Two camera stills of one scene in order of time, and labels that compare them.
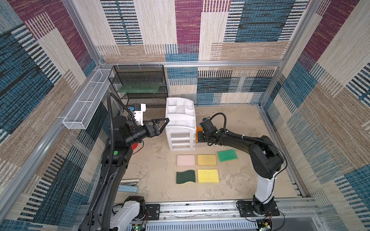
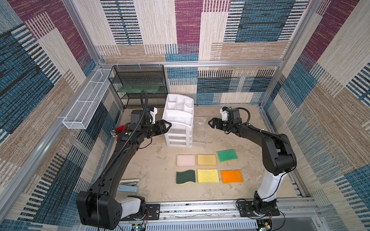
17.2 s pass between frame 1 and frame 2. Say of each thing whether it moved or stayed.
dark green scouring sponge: stayed
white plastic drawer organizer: moved
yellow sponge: stayed
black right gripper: moved
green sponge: stayed
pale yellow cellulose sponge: stayed
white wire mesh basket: stayed
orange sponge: moved
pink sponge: stayed
